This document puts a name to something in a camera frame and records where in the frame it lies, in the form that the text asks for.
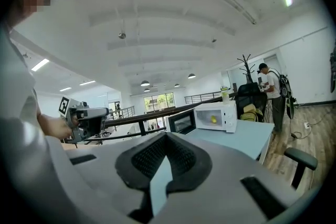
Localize black curved railing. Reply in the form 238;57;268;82
60;91;238;145

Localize large glass window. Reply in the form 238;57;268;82
143;92;175;110

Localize person's grey T-shirt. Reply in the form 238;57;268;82
0;22;44;124

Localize black coat rack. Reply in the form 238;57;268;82
237;54;256;85

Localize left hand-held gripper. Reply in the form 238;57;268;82
58;96;110;145

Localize clear bottle with green lid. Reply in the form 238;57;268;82
220;86;230;105

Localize white microwave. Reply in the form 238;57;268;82
164;100;238;136

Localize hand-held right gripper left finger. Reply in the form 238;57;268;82
114;132;169;224

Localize person's left forearm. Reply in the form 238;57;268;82
36;112;66;140

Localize black mesh chair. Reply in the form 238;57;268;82
235;82;269;123

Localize black office chair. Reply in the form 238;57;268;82
284;147;319;190

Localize black straight railing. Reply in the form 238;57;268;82
183;91;223;105

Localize yellow-green backpack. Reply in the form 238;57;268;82
240;103;265;123

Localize person's left hand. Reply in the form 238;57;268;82
62;113;80;137

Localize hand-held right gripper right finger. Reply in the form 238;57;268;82
165;132;213;195

